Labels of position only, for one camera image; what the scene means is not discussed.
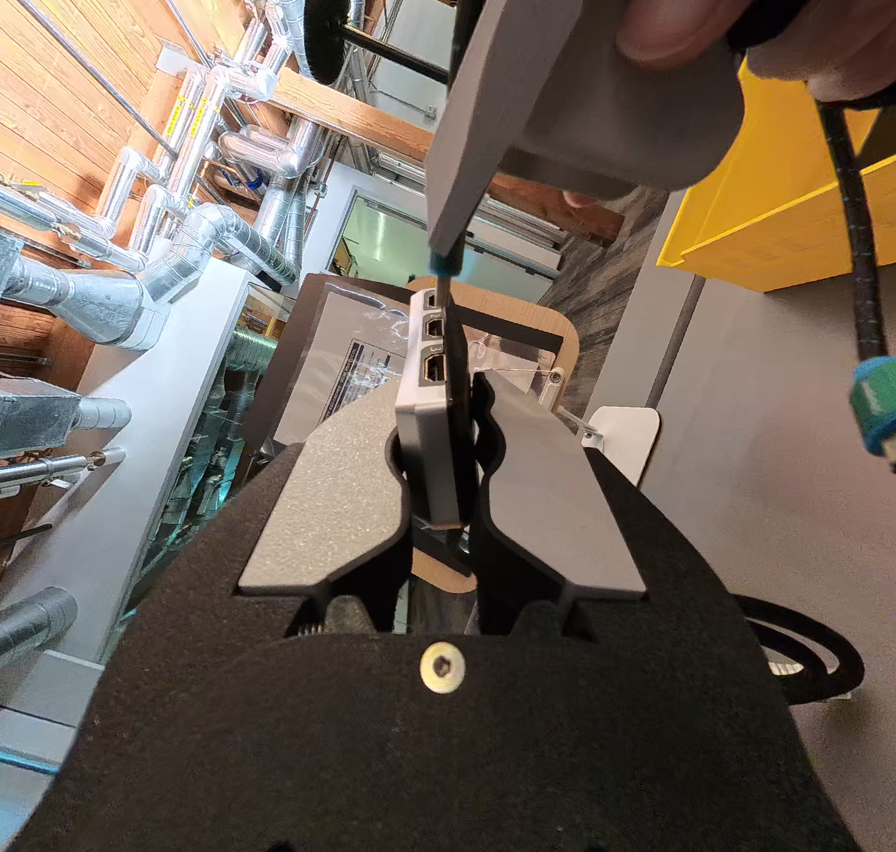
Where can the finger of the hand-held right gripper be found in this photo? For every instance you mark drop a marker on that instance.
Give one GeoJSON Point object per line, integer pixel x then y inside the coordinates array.
{"type": "Point", "coordinates": [490, 96]}

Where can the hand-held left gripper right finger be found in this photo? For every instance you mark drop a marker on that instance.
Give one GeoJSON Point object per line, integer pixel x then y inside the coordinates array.
{"type": "Point", "coordinates": [560, 509]}

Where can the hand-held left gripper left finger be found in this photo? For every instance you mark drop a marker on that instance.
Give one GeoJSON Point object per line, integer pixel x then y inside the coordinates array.
{"type": "Point", "coordinates": [322, 502]}

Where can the silver multiport hub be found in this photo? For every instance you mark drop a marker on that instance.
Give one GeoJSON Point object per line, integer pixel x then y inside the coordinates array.
{"type": "Point", "coordinates": [420, 460]}

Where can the yellow plastic bin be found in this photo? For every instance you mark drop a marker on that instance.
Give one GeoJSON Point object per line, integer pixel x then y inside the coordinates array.
{"type": "Point", "coordinates": [770, 222]}

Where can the person's right hand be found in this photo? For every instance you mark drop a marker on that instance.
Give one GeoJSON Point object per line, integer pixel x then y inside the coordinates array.
{"type": "Point", "coordinates": [679, 12]}

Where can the white metal stand base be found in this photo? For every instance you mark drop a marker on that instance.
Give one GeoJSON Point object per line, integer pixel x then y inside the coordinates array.
{"type": "Point", "coordinates": [626, 439]}

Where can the laminated instruction sheet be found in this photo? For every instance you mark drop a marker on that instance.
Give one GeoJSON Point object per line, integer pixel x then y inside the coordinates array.
{"type": "Point", "coordinates": [336, 376]}

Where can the black floor lamp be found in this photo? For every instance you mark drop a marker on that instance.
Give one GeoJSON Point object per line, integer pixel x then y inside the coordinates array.
{"type": "Point", "coordinates": [323, 19]}

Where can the silver ceiling ducts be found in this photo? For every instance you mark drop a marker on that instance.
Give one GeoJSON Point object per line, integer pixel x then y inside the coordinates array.
{"type": "Point", "coordinates": [105, 306]}

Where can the wooden support post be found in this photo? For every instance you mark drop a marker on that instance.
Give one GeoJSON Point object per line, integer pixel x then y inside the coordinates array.
{"type": "Point", "coordinates": [364, 120]}

